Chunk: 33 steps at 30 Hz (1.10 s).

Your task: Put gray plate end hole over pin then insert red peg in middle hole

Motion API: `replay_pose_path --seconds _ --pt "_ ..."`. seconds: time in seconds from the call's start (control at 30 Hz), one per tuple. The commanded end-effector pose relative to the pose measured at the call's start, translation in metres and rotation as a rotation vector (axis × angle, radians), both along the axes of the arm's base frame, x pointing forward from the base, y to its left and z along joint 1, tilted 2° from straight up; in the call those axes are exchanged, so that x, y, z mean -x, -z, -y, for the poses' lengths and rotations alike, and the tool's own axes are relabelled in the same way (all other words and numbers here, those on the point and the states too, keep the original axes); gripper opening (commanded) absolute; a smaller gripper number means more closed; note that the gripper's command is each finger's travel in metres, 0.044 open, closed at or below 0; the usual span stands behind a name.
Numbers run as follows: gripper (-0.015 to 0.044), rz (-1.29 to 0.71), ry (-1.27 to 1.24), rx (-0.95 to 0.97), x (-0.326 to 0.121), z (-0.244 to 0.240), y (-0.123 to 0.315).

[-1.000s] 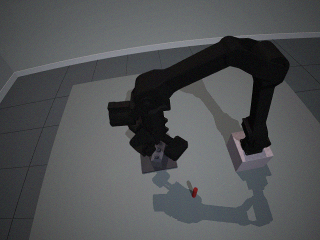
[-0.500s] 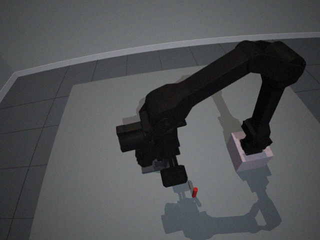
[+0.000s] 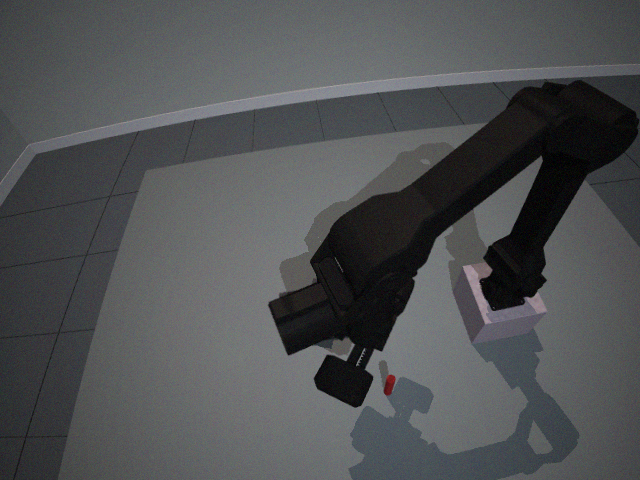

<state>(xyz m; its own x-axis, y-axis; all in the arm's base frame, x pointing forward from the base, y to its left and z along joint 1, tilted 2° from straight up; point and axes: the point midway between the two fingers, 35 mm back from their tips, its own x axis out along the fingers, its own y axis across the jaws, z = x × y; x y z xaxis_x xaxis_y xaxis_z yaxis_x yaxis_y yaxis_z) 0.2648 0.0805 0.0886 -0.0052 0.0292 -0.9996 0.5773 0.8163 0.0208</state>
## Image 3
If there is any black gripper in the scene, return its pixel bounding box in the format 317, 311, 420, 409
314, 278, 415, 408

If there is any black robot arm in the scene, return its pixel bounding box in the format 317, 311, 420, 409
268, 80, 639, 355

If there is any red peg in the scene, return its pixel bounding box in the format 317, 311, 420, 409
384, 375, 396, 396

